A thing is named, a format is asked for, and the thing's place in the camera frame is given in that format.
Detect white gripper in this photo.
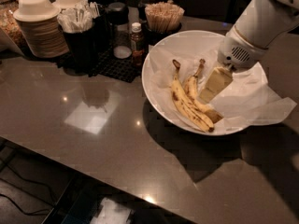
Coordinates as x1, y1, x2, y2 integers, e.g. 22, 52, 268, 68
199, 26, 267, 103

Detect spotted banana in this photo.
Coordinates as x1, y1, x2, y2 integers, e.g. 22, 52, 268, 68
183, 59, 222, 123
171, 60, 214, 133

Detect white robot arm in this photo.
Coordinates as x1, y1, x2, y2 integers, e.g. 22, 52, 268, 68
199, 0, 299, 103

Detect white bowl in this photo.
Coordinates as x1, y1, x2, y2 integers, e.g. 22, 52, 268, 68
141, 29, 269, 137

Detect white paper liner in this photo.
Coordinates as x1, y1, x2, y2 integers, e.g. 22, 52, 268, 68
149, 32, 298, 134

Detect small sauce bottle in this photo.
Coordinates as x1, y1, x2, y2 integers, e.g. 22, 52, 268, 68
130, 22, 145, 67

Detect black rubber mat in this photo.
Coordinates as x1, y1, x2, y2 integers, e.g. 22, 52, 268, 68
57, 49, 141, 83

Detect glass sugar shaker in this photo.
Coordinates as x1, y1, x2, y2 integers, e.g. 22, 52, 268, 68
107, 2, 132, 59

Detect black cup of wrapped cutlery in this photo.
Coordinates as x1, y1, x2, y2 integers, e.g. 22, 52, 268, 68
57, 0, 98, 74

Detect white paper on floor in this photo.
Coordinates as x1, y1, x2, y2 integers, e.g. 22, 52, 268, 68
90, 198, 132, 224

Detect front stack of paper bowls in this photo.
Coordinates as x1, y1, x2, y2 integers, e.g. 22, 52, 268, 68
13, 0, 68, 58

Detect granola container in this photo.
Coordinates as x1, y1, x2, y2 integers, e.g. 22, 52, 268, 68
0, 0, 27, 51

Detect black floor cable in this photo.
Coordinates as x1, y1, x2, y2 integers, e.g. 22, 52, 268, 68
0, 159, 59, 217

